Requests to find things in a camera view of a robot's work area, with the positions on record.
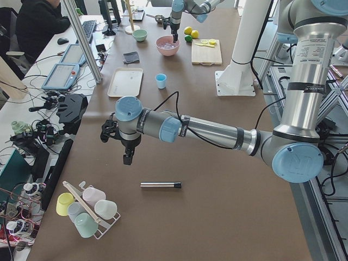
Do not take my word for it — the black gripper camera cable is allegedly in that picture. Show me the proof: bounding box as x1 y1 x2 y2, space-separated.
154 91 286 150

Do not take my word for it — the green ceramic bowl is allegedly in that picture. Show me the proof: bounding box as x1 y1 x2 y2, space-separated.
132 29 147 42

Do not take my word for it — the yellow plastic cup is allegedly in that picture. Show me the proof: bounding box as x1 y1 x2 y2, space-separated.
56 192 74 216

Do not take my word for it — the yellow plastic knife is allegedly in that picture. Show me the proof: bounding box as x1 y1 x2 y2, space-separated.
194 42 215 48

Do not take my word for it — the green plastic cup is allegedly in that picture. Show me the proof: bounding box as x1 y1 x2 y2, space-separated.
74 213 98 238

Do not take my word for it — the person in black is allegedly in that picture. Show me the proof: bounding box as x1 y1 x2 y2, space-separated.
16 0 71 64

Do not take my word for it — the wooden cup tree stand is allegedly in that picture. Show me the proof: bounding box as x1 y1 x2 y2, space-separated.
123 0 140 35

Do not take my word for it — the grey plastic cup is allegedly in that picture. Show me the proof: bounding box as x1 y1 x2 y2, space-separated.
67 201 85 223

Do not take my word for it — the yellow lemon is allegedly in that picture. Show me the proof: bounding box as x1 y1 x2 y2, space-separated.
190 30 200 39
184 26 192 35

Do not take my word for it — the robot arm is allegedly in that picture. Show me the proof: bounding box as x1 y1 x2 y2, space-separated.
162 0 223 43
101 1 347 183

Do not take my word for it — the steel muddler black tip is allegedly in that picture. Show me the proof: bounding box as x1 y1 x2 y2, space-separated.
140 182 182 189

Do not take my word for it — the metal ice scoop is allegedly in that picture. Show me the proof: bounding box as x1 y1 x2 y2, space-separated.
146 14 164 24

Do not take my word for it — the pink plastic cup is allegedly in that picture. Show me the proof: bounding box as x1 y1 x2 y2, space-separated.
82 187 106 208

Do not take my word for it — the pink bowl of ice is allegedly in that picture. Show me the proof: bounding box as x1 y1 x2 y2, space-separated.
156 35 180 57

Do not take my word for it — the wooden cutting board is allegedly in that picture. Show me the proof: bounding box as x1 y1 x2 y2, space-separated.
191 39 222 65

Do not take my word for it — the black keyboard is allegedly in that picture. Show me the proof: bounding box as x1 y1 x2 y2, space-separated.
82 20 97 43

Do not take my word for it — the cream rabbit serving tray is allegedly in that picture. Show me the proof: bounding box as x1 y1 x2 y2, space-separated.
107 67 143 98

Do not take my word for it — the aluminium frame post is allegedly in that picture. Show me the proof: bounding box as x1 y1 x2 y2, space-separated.
62 0 102 84

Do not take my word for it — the white wire cup rack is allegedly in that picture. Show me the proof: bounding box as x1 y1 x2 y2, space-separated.
63 181 121 240

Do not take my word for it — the small blue plastic cup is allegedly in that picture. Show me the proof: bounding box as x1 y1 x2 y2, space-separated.
155 73 167 89

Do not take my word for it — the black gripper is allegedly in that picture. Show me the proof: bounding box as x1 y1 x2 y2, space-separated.
100 113 141 164
162 17 181 43

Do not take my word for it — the white plastic cup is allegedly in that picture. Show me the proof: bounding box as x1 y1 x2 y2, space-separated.
94 200 117 220

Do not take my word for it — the blue teach pendant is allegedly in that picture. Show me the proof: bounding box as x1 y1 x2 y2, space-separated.
41 63 80 90
60 44 86 65

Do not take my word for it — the grey folded cloth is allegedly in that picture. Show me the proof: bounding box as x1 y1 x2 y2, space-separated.
122 51 140 64

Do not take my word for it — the green lime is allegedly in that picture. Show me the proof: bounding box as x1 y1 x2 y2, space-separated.
184 35 192 42

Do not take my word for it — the black computer mouse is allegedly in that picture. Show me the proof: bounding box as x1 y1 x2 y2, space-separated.
57 38 69 45

